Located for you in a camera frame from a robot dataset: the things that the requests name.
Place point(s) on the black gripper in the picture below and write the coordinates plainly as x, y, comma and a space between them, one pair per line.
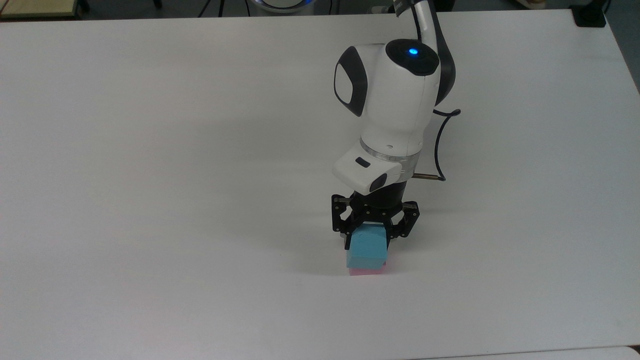
380, 207

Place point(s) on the blue cube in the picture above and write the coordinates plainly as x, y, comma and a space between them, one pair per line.
367, 247

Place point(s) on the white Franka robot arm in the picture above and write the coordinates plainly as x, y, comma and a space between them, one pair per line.
395, 100

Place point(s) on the pink cube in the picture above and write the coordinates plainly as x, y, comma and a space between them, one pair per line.
367, 272

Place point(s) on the black box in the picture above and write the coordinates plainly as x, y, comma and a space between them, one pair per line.
445, 4

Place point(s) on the black tripod legs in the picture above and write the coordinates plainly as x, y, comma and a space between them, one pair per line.
220, 5

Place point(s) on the black stand base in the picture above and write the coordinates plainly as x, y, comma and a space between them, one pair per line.
590, 15

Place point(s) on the wooden board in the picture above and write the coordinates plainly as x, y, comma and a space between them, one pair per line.
35, 7

